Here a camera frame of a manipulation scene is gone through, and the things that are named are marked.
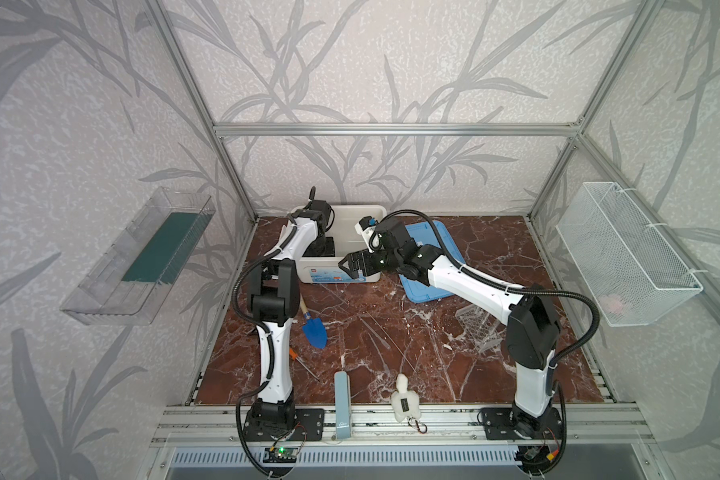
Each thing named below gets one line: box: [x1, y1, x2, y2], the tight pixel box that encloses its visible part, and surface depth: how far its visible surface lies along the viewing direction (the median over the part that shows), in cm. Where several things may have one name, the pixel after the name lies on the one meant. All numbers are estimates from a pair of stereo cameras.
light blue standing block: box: [334, 371, 351, 439], surface depth 74 cm
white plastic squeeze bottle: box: [391, 373, 421, 422], surface depth 76 cm
